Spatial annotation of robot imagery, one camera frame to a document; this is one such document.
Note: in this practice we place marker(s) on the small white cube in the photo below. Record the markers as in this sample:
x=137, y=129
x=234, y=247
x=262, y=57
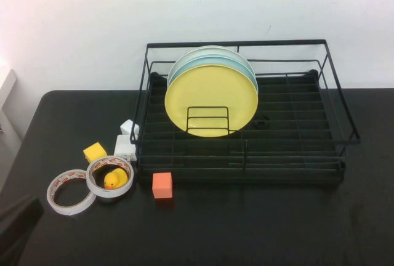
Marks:
x=127, y=128

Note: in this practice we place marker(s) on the orange cube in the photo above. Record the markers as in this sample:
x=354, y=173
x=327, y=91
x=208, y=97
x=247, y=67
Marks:
x=162, y=186

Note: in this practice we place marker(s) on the white power adapter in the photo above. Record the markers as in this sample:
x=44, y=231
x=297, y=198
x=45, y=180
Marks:
x=122, y=147

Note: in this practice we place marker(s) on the light blue round plate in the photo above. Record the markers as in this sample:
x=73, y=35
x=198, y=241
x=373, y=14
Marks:
x=215, y=60

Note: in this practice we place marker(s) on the yellow cube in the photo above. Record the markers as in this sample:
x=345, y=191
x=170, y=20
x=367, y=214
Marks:
x=94, y=152

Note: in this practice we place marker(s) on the white side desk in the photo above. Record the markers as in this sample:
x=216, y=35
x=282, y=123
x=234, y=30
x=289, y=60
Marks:
x=7, y=93

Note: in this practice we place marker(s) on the white round plate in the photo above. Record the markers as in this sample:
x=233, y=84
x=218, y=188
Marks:
x=212, y=51

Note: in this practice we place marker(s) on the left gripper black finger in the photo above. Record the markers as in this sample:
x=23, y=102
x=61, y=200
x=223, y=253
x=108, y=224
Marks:
x=17, y=209
x=21, y=223

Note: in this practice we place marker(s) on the yellow round plate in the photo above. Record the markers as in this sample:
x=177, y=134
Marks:
x=212, y=93

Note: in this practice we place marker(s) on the white double-sided tape roll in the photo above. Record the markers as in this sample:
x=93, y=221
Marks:
x=70, y=211
x=107, y=194

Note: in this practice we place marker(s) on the yellow rubber duck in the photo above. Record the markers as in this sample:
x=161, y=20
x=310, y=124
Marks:
x=112, y=181

